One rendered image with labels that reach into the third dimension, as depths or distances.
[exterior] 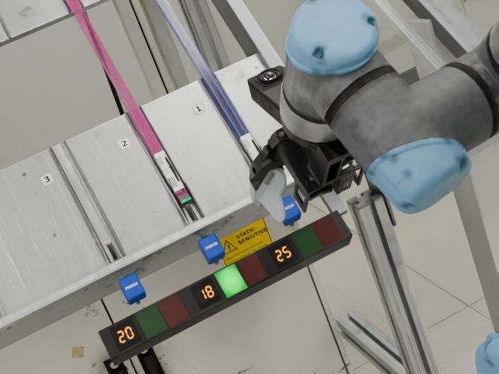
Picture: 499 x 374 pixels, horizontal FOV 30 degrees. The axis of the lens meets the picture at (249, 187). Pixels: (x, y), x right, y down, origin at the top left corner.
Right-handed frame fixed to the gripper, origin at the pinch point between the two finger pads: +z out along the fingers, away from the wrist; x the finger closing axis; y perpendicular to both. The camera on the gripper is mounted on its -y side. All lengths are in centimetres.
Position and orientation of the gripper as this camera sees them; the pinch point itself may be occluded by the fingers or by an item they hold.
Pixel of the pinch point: (293, 178)
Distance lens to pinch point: 110.1
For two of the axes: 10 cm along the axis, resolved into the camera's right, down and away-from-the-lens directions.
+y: 4.8, 8.1, -3.5
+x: 8.8, -4.3, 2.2
